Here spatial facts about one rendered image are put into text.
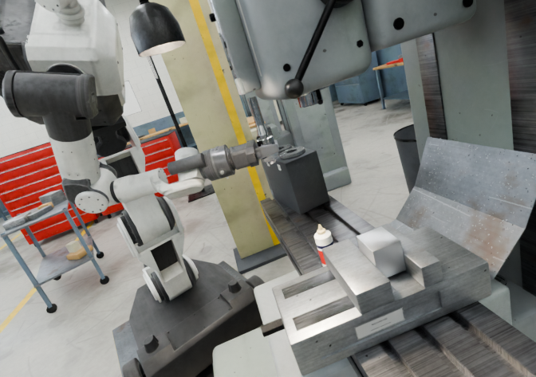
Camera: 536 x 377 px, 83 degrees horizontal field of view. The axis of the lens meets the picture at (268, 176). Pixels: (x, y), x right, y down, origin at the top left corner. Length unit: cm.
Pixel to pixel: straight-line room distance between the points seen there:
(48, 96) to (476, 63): 90
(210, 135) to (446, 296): 197
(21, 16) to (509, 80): 107
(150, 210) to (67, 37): 57
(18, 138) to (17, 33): 986
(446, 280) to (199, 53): 207
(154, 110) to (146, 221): 860
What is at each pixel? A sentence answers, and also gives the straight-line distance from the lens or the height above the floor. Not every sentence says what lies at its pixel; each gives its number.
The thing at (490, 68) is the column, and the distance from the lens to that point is 80.
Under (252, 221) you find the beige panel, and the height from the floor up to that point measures 31.
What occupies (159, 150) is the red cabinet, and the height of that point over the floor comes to 81.
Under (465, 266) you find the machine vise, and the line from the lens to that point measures 62.
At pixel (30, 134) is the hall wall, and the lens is 1063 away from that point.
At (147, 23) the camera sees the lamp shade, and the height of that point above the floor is 147.
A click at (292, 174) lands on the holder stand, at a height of 105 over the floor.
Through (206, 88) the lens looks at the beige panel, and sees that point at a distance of 231.
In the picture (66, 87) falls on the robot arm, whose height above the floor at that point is 146.
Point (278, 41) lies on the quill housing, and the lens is 51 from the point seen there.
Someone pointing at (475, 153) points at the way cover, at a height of 105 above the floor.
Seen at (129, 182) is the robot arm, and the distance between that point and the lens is 92.
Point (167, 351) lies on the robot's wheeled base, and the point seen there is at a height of 60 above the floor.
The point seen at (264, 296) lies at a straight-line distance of 88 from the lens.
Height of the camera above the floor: 135
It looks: 17 degrees down
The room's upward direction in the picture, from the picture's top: 18 degrees counter-clockwise
